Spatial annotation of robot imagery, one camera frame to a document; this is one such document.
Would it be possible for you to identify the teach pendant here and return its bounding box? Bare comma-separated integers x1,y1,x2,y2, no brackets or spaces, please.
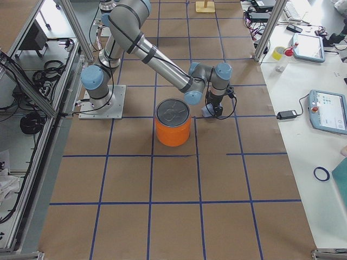
291,33,325,63
307,90,346,135

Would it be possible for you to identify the aluminium frame post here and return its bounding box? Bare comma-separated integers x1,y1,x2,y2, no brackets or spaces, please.
253,0,287,62

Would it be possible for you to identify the teach pendant near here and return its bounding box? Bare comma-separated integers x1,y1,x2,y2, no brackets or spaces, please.
307,90,346,135

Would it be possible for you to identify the yellow tape roll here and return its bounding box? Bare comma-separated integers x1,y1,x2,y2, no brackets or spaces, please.
272,46,286,61

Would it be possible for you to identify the teach pendant far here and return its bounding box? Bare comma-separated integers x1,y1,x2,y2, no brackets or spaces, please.
291,33,325,63

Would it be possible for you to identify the wooden mug stand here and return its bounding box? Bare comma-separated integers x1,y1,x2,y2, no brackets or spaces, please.
195,0,215,13

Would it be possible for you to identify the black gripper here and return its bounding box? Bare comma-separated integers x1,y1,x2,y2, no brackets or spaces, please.
207,87,235,116

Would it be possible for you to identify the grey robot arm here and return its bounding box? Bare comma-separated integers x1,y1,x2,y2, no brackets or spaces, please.
106,1,235,120

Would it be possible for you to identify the aluminium side frame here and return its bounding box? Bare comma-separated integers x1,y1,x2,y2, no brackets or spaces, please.
1,1,92,258

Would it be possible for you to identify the blue tape ring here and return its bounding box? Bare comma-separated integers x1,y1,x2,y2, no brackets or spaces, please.
313,167,330,181

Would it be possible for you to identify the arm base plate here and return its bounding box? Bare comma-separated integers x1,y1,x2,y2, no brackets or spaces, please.
79,84,126,120

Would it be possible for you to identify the black power adapter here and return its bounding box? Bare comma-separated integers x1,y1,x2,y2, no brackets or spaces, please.
276,110,298,120

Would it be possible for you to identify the orange can with grey lid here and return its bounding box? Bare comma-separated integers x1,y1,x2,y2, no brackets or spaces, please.
155,98,191,147

